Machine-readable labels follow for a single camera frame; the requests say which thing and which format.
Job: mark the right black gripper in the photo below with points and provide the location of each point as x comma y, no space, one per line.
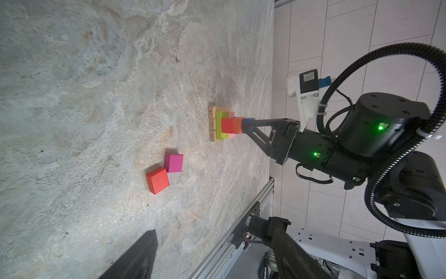
310,150

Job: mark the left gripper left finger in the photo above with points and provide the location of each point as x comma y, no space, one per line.
137,262

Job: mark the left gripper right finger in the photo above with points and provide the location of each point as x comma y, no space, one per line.
293,261

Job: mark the blue wood cube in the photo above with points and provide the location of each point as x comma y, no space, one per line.
246,122

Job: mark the pink wood block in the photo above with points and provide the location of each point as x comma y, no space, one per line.
231,115

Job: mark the red arch wood block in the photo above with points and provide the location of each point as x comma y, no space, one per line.
224,126

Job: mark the lime green wood block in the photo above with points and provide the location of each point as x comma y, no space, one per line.
219,133

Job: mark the magenta wood cube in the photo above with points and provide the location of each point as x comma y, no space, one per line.
173,163

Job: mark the orange wood block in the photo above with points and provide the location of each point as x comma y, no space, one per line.
237,125

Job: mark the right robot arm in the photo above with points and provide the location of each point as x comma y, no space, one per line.
376,146

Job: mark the red wood cube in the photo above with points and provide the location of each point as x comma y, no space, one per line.
158,180

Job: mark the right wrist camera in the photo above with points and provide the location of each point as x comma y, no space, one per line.
308,89

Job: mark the aluminium mounting rail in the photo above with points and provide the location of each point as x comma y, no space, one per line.
229,261

